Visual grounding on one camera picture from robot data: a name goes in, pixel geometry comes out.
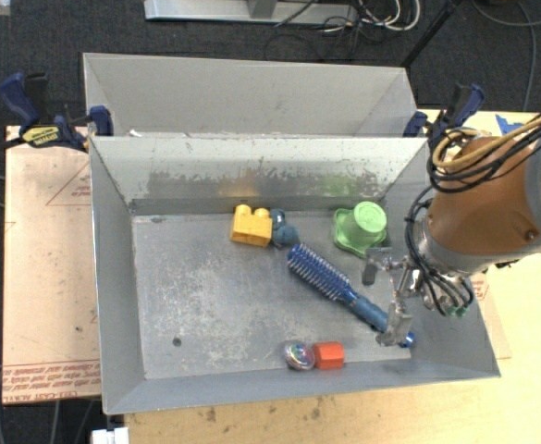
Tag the brown cardboard board red print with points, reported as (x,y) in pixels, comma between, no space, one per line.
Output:
(48,271)

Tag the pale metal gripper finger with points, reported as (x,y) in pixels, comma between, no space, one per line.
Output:
(396,326)
(370,271)

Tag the light green cup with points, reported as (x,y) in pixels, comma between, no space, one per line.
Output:
(362,227)

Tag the grey metal bin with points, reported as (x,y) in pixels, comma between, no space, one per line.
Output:
(214,294)

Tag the blue hairbrush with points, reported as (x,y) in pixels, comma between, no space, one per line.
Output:
(321,275)

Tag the orange-red block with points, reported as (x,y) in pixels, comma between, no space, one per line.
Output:
(329,356)

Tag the blue-grey toy animal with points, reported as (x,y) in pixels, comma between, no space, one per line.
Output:
(285,234)

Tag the yellow toy building block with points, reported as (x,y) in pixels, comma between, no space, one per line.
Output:
(250,227)

